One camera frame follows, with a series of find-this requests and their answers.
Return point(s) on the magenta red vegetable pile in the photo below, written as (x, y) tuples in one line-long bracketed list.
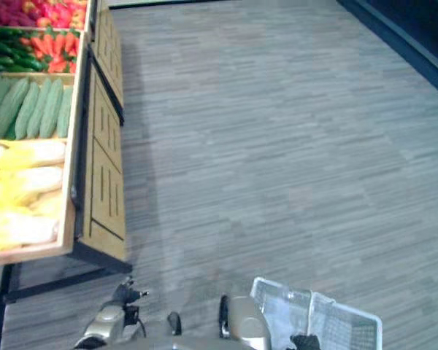
[(5, 11)]

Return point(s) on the robot dark foot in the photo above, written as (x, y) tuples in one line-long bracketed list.
[(174, 323), (224, 315)]

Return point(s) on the robot left arm silver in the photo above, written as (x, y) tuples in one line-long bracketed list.
[(106, 324)]

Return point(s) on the black metal stand frame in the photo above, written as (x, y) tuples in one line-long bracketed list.
[(40, 282)]

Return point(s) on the black shelf base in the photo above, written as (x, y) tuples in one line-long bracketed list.
[(412, 33)]

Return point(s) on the small wooden produce crate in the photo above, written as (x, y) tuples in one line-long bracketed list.
[(90, 18)]

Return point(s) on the long wooden produce crate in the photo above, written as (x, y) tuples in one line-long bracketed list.
[(70, 204)]

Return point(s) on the red orange bell pepper pile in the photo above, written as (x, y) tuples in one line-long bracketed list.
[(62, 14)]

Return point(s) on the orange carrot green top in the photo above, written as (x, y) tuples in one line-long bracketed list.
[(60, 43), (48, 44), (57, 66), (70, 42), (37, 45)]

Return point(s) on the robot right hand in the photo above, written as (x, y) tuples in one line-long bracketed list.
[(306, 342)]

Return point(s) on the wooden display cabinet black frame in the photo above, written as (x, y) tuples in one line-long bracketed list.
[(109, 51), (106, 204)]

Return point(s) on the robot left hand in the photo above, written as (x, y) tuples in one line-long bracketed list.
[(126, 293)]

